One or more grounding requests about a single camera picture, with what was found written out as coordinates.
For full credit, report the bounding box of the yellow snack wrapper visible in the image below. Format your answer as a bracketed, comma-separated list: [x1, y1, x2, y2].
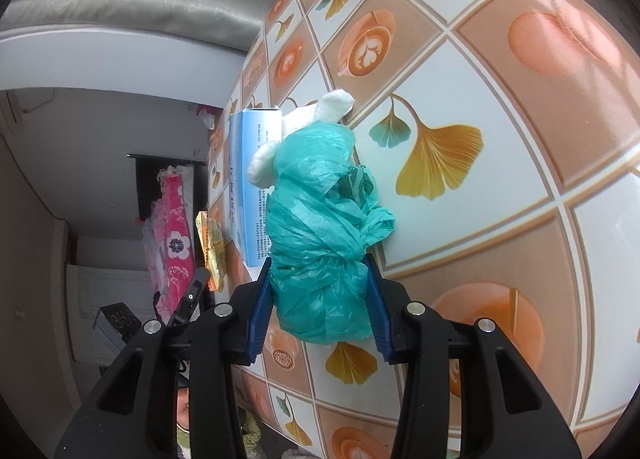
[195, 211, 228, 292]

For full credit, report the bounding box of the white cabinet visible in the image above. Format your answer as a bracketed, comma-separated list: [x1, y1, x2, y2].
[65, 234, 161, 365]

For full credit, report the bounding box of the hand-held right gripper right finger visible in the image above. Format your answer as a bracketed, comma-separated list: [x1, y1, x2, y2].
[361, 254, 583, 459]

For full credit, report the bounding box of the white bed frame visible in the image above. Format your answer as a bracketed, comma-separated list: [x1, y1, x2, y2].
[0, 29, 246, 107]

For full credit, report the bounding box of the green shaggy rug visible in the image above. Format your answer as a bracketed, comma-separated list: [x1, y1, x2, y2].
[237, 406, 273, 459]

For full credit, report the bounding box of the blue and white carton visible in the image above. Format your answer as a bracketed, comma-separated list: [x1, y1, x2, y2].
[227, 106, 283, 270]

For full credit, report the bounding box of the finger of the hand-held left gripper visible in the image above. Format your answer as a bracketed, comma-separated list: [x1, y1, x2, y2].
[165, 266, 211, 330]

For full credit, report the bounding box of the teal plastic bag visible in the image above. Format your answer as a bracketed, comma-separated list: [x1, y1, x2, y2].
[265, 121, 398, 345]

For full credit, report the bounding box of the grey mattress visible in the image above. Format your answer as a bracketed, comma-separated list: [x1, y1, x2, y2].
[0, 0, 291, 52]

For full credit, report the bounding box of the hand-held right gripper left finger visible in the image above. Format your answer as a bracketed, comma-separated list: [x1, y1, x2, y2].
[52, 259, 273, 459]

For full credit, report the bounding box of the pink floral cloth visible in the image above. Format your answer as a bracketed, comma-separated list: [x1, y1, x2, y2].
[142, 166, 196, 325]

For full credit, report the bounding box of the leaf and cup patterned tablecloth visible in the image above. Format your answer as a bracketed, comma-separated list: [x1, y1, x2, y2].
[205, 0, 640, 459]

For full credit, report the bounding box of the white tissue wad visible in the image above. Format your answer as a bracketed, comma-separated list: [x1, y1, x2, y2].
[248, 139, 281, 190]
[281, 89, 356, 132]

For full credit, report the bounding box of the black cabinet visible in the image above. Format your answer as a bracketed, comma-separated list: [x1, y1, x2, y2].
[127, 154, 208, 224]

